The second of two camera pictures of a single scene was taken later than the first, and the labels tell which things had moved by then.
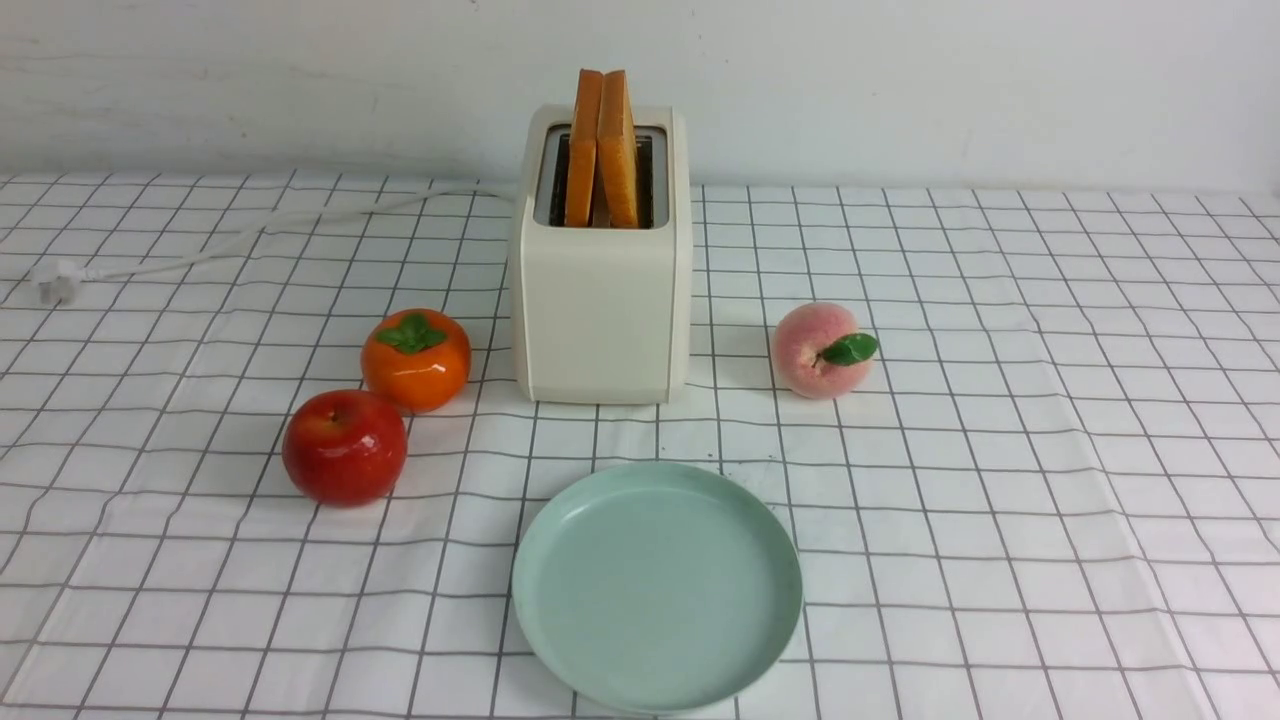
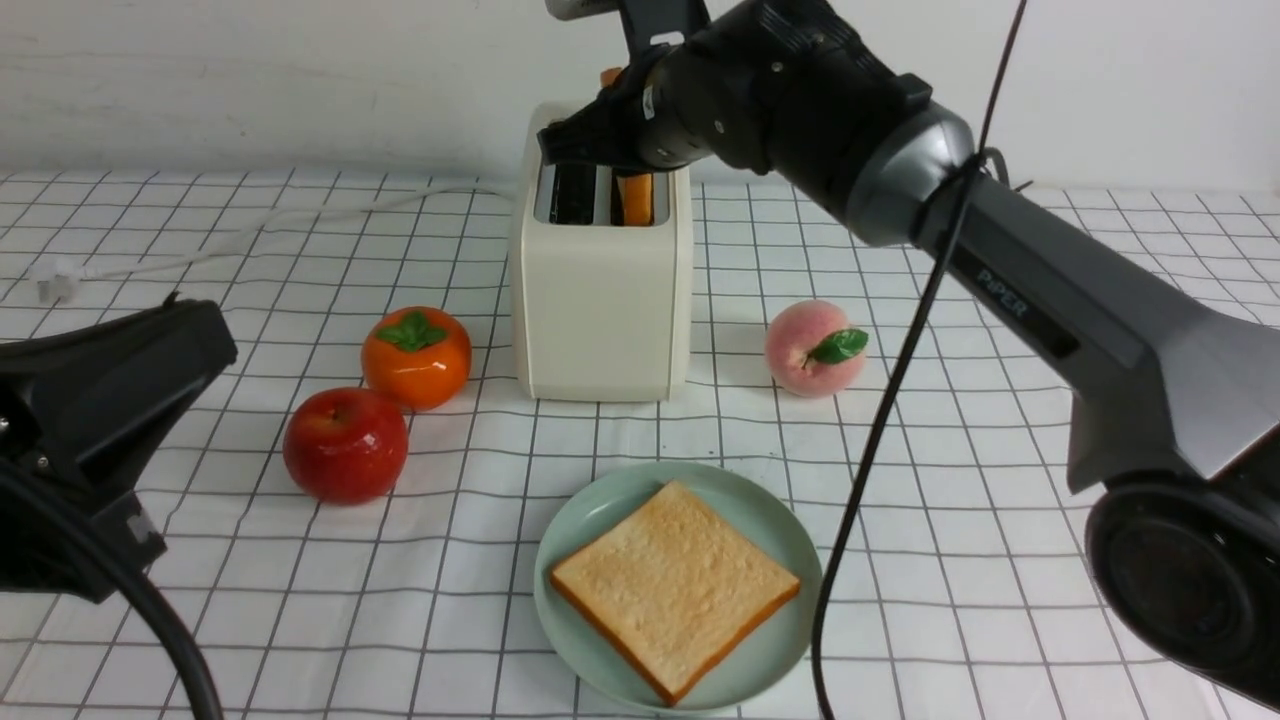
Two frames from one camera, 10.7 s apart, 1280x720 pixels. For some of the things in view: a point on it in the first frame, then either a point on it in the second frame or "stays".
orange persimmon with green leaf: (421, 359) stays
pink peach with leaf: (819, 352) stays
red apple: (345, 448) stays
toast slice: (584, 140) -> (669, 588)
